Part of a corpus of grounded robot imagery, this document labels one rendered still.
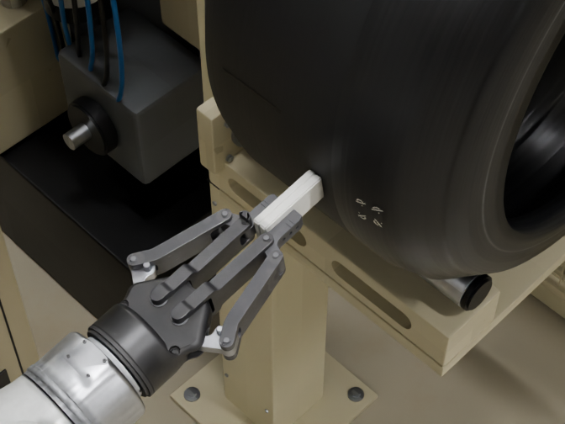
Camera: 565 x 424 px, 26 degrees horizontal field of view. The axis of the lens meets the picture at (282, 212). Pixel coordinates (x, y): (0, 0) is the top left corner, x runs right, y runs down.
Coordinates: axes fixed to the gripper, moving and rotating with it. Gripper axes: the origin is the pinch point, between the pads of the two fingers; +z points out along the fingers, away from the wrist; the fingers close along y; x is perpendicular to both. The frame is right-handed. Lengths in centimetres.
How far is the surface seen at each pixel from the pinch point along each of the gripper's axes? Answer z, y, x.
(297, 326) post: 18, 27, 85
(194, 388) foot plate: 6, 45, 114
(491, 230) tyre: 11.9, -12.8, 4.5
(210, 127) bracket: 10.2, 25.3, 21.2
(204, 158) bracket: 9.3, 26.7, 27.6
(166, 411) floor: -1, 46, 114
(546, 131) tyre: 37.2, -1.3, 26.4
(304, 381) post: 18, 27, 104
